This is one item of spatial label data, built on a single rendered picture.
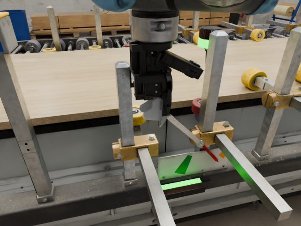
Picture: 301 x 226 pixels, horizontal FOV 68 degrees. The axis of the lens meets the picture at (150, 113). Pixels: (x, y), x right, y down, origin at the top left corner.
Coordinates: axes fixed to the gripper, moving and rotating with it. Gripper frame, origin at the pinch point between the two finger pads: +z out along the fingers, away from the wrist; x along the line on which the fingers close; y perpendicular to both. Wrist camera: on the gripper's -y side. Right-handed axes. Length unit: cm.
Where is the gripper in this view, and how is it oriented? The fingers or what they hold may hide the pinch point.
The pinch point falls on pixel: (162, 121)
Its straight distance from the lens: 55.9
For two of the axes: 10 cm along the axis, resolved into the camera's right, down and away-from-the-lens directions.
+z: 0.0, 8.6, 5.1
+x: 2.4, 4.9, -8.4
